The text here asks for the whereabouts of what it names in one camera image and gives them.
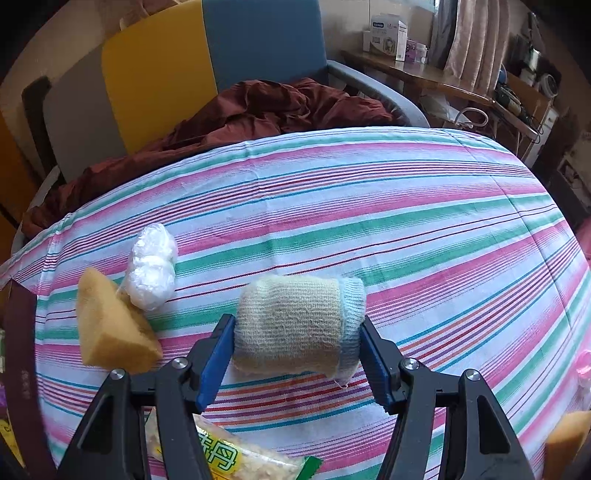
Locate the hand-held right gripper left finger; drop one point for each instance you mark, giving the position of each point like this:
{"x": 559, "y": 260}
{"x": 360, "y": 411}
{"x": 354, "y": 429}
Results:
{"x": 217, "y": 364}

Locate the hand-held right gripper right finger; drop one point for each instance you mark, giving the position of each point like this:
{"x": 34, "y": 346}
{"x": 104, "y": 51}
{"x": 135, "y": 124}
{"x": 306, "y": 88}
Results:
{"x": 376, "y": 364}

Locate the beige sock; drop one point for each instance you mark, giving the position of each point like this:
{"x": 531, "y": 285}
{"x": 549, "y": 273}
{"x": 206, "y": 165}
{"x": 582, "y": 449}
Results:
{"x": 295, "y": 323}

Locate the yellow green snack packet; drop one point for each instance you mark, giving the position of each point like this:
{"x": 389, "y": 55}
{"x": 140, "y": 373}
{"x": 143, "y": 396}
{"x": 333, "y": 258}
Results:
{"x": 249, "y": 461}

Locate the orange wedge sponge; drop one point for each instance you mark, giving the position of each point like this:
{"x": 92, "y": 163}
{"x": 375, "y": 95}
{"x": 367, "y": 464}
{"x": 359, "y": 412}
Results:
{"x": 111, "y": 332}

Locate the small white plastic bag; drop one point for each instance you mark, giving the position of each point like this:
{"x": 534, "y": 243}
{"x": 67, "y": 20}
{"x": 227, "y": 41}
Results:
{"x": 152, "y": 267}

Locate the striped bed sheet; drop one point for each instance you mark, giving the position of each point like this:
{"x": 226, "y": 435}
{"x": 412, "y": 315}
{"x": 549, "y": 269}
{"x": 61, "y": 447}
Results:
{"x": 369, "y": 207}

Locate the dark maroon box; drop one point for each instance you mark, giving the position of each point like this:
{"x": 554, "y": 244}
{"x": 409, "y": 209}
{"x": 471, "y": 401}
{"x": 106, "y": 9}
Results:
{"x": 23, "y": 369}

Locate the maroon blanket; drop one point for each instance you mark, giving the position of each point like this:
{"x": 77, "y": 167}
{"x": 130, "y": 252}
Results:
{"x": 277, "y": 110}

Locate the wooden desk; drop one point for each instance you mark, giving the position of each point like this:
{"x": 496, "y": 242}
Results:
{"x": 429, "y": 78}

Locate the yellow blue grey armchair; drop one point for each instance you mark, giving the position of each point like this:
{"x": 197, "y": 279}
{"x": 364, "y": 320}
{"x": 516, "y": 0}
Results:
{"x": 157, "y": 69}

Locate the small purple box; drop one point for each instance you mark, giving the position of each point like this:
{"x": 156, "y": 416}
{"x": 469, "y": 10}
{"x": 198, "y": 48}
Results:
{"x": 415, "y": 50}

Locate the black silver stereo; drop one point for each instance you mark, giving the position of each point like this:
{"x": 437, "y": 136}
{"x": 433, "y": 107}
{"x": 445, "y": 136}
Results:
{"x": 547, "y": 85}

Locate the white carton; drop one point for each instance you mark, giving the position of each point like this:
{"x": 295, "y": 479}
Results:
{"x": 385, "y": 37}

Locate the pink patterned curtain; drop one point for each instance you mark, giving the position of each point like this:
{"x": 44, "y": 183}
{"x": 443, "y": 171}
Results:
{"x": 475, "y": 41}

